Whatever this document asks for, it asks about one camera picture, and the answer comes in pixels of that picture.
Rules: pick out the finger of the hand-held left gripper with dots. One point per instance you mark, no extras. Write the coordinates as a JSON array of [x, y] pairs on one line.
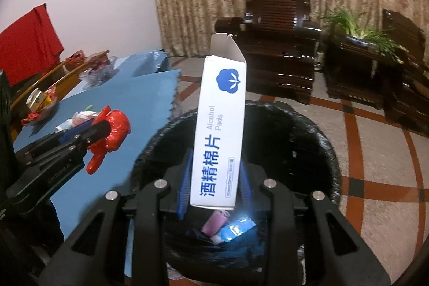
[[99, 132], [72, 136]]

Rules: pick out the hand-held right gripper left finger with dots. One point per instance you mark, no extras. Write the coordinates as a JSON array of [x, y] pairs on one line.
[[185, 178]]

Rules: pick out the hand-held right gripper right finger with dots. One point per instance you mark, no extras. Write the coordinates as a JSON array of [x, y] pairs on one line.
[[246, 185]]

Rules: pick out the red plastic bag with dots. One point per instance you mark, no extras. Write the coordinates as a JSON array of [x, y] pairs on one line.
[[117, 128]]

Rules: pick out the black lined trash bin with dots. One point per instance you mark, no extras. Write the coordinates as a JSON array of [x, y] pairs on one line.
[[285, 152]]

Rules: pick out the white cardboard box blue print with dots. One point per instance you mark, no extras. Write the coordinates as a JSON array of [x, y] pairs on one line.
[[218, 125]]

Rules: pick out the white crumpled tissue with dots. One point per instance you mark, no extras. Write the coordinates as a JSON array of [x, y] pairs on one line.
[[79, 116]]

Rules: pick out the plate of wrapped candy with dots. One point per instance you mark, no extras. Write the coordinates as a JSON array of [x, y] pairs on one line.
[[42, 103]]

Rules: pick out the shiny blue wrapper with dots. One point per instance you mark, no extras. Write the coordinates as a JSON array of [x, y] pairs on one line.
[[234, 229]]

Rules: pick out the pink wrapper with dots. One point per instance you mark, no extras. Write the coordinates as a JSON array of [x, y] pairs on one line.
[[214, 222]]

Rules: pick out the glass bowl of fruit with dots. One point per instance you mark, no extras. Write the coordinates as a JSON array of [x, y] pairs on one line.
[[99, 70]]

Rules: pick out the curved wooden chair back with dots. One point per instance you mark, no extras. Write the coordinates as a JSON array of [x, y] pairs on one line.
[[37, 80], [80, 66]]

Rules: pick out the small red basket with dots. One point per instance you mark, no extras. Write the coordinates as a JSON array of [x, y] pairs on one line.
[[74, 60]]

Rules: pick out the light blue table cover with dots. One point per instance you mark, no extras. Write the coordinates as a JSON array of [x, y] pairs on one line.
[[140, 63]]

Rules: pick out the red cloth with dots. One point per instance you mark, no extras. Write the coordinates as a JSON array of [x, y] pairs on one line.
[[26, 44]]

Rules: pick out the dark wooden armchair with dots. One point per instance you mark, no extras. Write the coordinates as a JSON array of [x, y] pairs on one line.
[[278, 48], [412, 95]]

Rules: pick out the dark wooden side table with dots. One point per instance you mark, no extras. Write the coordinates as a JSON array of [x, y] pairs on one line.
[[355, 78]]

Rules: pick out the potted green plant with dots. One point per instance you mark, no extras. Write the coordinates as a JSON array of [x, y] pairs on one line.
[[365, 34]]

